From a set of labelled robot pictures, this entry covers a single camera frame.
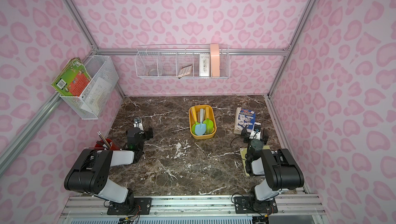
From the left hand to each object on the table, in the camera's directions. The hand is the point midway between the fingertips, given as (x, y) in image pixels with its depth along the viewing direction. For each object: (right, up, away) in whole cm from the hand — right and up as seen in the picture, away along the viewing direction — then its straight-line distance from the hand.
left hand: (141, 124), depth 93 cm
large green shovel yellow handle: (+41, 0, +4) cm, 41 cm away
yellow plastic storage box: (+42, +4, +10) cm, 44 cm away
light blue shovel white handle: (+36, -3, +2) cm, 36 cm away
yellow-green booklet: (+61, -16, -3) cm, 63 cm away
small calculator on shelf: (+27, +33, +1) cm, 42 cm away
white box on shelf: (+38, +36, -1) cm, 52 cm away
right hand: (+67, 0, -6) cm, 67 cm away
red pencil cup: (-18, -10, -10) cm, 23 cm away
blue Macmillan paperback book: (+64, +4, +10) cm, 65 cm away
